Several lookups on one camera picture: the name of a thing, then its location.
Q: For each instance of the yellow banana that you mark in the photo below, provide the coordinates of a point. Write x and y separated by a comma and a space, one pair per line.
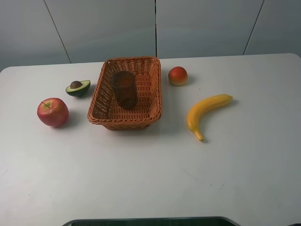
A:
203, 107

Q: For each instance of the grey translucent plastic cup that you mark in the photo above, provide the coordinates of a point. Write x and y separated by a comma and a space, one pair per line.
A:
123, 84

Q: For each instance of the halved avocado with pit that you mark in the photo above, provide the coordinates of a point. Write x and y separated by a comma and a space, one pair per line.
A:
78, 88

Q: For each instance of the red yellow apple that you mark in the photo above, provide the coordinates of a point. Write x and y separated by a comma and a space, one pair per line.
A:
53, 112

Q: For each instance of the brown wicker basket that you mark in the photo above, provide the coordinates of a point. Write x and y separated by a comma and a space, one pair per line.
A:
104, 109

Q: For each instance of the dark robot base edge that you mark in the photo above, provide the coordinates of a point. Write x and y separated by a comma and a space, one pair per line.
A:
184, 221

